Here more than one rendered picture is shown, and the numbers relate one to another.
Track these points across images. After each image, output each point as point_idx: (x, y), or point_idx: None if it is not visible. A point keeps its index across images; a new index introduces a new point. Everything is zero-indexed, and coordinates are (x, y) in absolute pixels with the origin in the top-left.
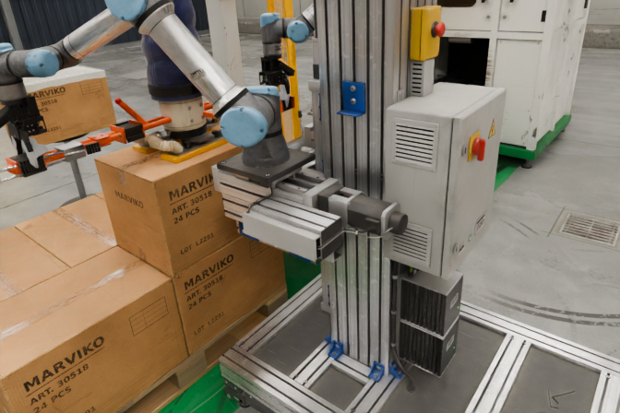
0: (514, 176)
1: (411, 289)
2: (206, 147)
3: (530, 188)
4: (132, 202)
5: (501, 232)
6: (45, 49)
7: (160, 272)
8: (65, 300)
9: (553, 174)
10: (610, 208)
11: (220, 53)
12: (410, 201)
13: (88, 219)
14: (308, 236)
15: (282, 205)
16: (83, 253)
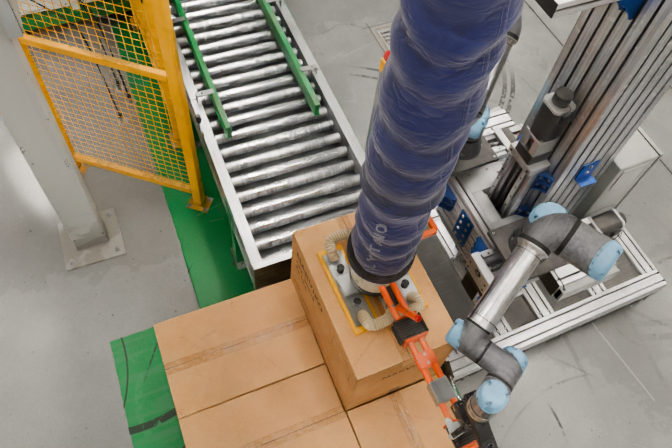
0: (292, 6)
1: None
2: (409, 270)
3: (322, 16)
4: (411, 367)
5: (369, 90)
6: (501, 351)
7: (422, 380)
8: None
9: None
10: (390, 5)
11: (23, 110)
12: (608, 200)
13: (258, 434)
14: (614, 271)
15: (569, 265)
16: (342, 447)
